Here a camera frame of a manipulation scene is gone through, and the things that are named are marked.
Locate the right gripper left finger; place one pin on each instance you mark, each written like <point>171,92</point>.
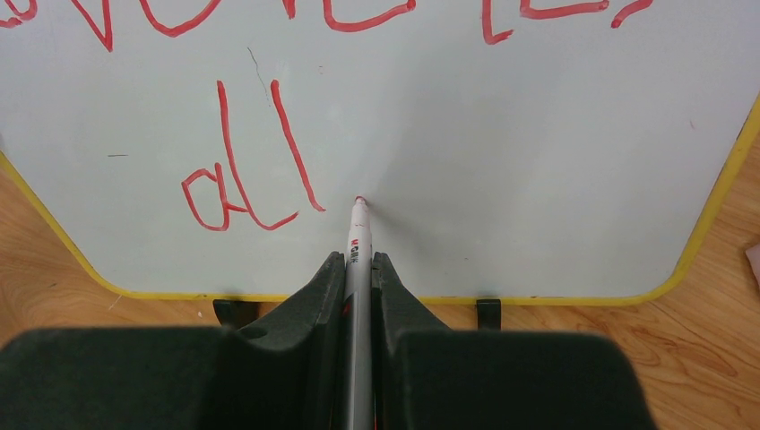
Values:
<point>277,372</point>

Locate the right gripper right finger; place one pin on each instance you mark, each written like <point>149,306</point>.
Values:
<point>429,376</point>

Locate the yellow framed whiteboard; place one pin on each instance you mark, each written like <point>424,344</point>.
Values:
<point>528,150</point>

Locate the pink shorts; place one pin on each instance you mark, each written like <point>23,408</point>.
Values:
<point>753,257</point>

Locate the red white marker pen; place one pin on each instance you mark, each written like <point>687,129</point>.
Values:
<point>357,405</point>

